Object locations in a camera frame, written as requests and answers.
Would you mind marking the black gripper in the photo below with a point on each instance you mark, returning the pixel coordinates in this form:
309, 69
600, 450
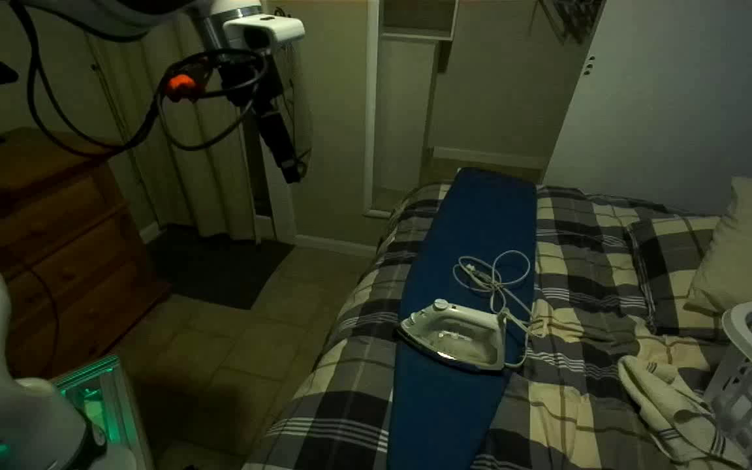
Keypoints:
253, 87

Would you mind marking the white steam iron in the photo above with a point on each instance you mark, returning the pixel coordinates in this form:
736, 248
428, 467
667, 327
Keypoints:
454, 344

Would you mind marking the dark floor mat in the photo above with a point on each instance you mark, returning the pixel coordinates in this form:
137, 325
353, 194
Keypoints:
220, 266

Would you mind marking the blue ironing board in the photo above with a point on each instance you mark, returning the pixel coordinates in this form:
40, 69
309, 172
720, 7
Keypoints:
481, 218

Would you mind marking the brown wooden dresser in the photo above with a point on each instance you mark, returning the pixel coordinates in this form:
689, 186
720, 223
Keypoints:
44, 225

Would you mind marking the plaid bedspread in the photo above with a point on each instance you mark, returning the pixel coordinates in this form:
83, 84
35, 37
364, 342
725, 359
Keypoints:
586, 263

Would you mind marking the white closet door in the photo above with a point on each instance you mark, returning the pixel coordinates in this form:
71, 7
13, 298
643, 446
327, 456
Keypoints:
671, 105

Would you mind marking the cream crumpled cloth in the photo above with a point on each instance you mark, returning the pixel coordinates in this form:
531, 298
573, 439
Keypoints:
664, 400

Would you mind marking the beige pillow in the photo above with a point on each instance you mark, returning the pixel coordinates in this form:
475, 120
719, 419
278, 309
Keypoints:
749, 253

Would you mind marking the white door frame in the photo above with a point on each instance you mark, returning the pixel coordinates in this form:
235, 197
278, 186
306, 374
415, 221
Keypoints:
403, 105

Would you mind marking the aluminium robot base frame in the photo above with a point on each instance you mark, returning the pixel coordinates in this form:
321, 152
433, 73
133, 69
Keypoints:
97, 400

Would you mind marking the dark hanging wall item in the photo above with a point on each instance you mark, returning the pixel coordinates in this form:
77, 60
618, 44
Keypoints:
573, 16

